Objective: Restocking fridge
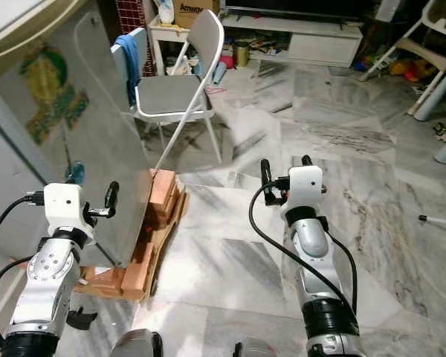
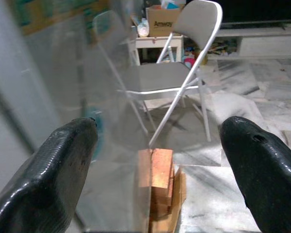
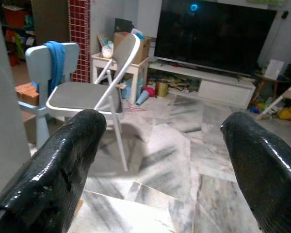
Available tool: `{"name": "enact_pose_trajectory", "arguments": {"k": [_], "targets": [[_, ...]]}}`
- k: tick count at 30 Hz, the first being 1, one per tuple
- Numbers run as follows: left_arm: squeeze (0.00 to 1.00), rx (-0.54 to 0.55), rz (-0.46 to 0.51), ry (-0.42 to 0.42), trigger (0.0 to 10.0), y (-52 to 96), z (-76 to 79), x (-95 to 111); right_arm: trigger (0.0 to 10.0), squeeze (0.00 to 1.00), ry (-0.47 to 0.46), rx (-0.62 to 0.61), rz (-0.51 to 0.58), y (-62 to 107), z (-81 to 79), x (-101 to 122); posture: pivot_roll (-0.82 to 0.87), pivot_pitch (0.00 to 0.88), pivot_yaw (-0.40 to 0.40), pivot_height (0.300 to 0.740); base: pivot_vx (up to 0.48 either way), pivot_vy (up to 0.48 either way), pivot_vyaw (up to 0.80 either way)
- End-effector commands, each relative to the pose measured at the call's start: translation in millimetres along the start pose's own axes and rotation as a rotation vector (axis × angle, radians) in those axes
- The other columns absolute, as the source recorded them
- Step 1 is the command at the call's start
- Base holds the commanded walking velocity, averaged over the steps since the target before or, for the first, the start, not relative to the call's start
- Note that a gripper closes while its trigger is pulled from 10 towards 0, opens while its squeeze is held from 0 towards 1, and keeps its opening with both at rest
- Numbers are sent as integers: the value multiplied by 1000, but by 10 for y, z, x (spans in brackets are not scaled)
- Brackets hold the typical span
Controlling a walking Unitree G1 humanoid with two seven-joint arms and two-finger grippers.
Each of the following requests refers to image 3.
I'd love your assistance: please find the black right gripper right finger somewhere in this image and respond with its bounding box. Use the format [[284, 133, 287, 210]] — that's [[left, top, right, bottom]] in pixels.
[[220, 111, 291, 233]]

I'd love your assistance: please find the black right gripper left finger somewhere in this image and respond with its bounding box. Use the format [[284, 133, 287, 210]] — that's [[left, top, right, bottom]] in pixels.
[[0, 109, 108, 233]]

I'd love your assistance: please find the grey fridge body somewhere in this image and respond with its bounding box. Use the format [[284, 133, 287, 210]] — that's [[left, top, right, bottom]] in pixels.
[[0, 0, 32, 202]]

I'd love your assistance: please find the yellow toy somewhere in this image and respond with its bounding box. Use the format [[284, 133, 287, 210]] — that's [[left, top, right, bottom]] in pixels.
[[277, 106, 291, 120]]

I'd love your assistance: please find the white grey folding chair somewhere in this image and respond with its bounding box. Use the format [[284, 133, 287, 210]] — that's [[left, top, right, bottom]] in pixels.
[[46, 33, 141, 172]]

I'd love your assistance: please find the orange clay brick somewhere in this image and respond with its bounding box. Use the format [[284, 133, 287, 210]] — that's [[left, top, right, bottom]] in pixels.
[[15, 82, 40, 106]]

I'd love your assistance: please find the small wooden stool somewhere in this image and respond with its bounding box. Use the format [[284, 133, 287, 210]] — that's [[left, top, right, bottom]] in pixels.
[[253, 72, 291, 102]]

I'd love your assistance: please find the white TV stand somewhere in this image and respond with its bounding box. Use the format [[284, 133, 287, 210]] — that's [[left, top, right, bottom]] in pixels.
[[147, 60, 257, 109]]

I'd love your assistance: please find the pink clothes hanger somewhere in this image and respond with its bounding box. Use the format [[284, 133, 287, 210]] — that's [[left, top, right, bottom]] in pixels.
[[122, 98, 146, 112]]

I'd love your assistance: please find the blue cloth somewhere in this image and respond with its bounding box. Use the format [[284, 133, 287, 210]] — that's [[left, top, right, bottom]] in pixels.
[[43, 40, 66, 94]]

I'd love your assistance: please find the light blue storage bin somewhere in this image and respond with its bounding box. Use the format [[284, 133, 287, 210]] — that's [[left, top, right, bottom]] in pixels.
[[122, 77, 144, 99]]

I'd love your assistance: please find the light blue child chair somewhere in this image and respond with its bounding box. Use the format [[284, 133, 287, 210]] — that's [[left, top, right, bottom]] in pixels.
[[17, 42, 81, 150]]

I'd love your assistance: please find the white side table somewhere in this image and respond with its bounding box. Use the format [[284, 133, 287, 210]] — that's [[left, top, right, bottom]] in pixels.
[[91, 52, 149, 105]]

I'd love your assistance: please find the pink toy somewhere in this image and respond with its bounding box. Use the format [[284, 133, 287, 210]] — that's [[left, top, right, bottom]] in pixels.
[[142, 86, 156, 98]]

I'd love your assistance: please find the clear plastic bag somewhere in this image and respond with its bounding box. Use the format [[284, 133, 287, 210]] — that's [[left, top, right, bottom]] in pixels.
[[101, 40, 114, 58]]

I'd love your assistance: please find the gold tin can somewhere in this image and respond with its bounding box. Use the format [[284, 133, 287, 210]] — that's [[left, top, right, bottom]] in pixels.
[[155, 79, 169, 98]]

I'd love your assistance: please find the red tiled pillar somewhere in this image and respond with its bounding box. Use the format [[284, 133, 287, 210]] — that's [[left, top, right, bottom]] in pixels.
[[67, 0, 91, 83]]

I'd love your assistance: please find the cluttered storage shelf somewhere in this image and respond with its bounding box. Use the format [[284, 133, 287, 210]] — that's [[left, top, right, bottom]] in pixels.
[[0, 0, 36, 67]]

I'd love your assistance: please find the brown wooden door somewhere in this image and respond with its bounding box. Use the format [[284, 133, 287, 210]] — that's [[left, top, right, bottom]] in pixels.
[[31, 0, 71, 46]]

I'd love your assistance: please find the large black television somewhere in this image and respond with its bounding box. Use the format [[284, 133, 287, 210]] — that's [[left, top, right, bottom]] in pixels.
[[153, 0, 278, 76]]

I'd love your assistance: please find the brown cardboard box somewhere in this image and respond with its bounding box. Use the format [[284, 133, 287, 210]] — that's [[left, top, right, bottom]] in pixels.
[[114, 32, 152, 65]]

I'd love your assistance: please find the red storage box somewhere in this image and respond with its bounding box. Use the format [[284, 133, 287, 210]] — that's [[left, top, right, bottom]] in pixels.
[[2, 6, 27, 27]]

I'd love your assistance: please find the black flat panel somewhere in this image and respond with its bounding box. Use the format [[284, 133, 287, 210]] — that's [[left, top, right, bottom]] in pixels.
[[114, 17, 133, 34]]

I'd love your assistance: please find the small picture frame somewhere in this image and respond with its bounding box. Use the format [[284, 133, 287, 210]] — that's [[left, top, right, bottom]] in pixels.
[[97, 33, 111, 48]]

